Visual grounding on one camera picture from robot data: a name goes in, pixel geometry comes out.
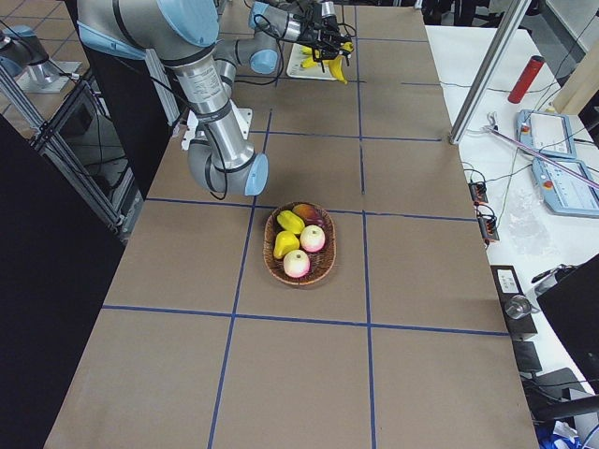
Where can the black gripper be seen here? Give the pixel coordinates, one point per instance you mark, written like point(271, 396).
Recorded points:
point(309, 31)

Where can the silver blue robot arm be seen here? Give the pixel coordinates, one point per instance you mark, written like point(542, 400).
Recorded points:
point(184, 36)
point(282, 21)

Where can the brown wicker fruit basket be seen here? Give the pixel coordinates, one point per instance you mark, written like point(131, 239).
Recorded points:
point(321, 262)

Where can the white rectangular bear tray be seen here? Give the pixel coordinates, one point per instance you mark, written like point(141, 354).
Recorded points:
point(294, 70)

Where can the red yellow mango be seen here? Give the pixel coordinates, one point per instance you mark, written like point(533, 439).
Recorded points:
point(306, 212)

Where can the silver reacher grabber stick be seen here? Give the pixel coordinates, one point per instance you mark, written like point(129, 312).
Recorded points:
point(494, 129)

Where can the pink yellow apple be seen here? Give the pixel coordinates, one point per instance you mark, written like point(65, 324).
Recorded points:
point(296, 264)
point(312, 238)

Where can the red water bottle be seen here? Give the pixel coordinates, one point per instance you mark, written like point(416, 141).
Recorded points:
point(526, 78)

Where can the upper blue teach pendant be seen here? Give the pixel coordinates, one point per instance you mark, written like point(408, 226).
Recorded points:
point(548, 133)

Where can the blue teach pendant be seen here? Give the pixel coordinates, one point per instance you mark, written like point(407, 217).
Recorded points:
point(548, 133)
point(563, 193)

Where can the beige wooden board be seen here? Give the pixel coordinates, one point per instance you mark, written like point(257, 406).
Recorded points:
point(579, 89)

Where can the clear plastic wrap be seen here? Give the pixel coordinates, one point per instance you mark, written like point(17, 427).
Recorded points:
point(525, 226)

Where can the lower blue teach pendant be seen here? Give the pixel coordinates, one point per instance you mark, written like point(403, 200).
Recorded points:
point(563, 193)

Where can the black monitor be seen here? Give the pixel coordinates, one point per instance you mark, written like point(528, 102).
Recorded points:
point(569, 300)

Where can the silver aluminium frame post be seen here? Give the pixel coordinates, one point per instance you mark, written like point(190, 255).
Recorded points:
point(497, 47)

